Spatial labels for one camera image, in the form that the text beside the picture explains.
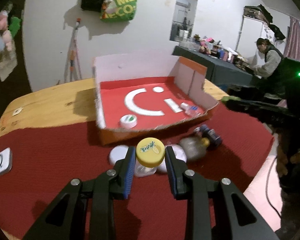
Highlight yellow-capped clear jar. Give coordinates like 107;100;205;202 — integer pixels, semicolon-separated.
134;138;165;178

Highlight dark clothes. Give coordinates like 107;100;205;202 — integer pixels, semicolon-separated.
244;4;287;40

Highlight dark bottle with label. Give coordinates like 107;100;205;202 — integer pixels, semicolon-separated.
194;125;223;150

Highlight green plush toy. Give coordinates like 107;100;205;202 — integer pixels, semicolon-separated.
9;16;22;39

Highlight metal rack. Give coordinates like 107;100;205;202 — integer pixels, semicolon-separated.
235;5;273;53

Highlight wall mirror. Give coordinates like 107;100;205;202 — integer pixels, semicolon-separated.
169;0;200;43

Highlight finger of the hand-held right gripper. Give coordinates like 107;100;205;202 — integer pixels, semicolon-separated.
227;104;300;130
222;96;288;113

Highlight white round lid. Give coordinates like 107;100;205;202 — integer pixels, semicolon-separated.
108;145;129;166

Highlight clear bottle with yellow cap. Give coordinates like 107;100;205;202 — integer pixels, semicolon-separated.
179;136;210;162

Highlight white jar with green label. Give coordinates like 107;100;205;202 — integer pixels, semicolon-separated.
119;114;138;129

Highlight green shopping bag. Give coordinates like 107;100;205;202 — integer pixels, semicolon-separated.
99;0;139;22

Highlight clear round lidded container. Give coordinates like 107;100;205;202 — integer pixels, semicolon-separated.
156;144;188;174

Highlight clutter of small items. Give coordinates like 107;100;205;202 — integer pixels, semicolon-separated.
179;34;253;68

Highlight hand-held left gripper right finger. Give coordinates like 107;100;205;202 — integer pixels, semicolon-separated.
165;146;280;240

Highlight pink plush toy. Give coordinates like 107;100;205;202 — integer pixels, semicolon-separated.
0;10;13;50

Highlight pink curtain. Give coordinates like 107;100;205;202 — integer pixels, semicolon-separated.
282;15;300;60

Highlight beige hanging cloth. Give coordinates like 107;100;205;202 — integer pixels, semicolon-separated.
0;50;18;82

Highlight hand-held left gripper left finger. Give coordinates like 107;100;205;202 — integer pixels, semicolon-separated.
22;146;137;240

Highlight red cloth mat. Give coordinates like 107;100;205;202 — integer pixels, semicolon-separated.
0;116;275;240

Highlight white square device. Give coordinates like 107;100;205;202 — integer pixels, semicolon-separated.
0;147;13;178

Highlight person's right hand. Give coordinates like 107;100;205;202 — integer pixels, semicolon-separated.
276;140;300;179

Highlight clear bottle with white cap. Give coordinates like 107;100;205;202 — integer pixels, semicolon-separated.
181;102;205;117

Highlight dark cloth covered table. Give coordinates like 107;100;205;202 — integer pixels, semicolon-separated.
172;45;255;85

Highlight red cardboard box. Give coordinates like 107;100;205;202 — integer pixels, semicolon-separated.
92;53;219;146

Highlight black cable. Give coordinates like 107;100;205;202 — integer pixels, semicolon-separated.
265;156;283;217

